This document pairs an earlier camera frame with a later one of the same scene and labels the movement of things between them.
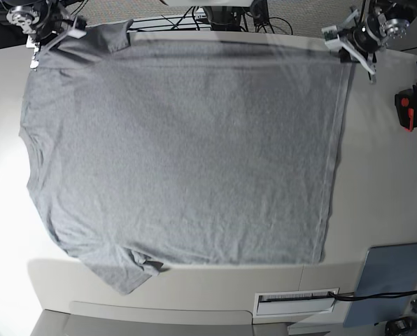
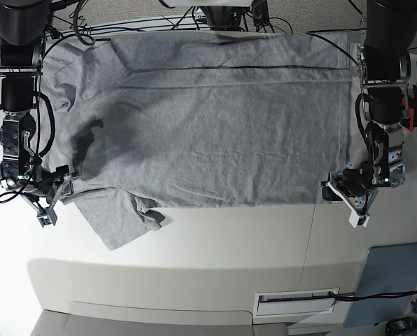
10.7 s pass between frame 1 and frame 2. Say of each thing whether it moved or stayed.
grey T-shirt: moved
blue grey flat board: stayed
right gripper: moved
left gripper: moved
